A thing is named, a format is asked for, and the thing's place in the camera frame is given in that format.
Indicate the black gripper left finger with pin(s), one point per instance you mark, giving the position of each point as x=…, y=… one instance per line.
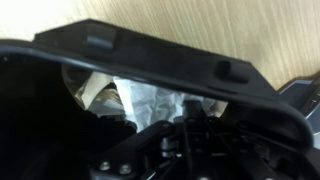
x=195, y=143

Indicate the black plastic bin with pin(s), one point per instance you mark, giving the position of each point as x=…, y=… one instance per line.
x=150, y=56

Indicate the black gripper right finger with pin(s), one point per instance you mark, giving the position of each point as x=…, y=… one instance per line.
x=253, y=150

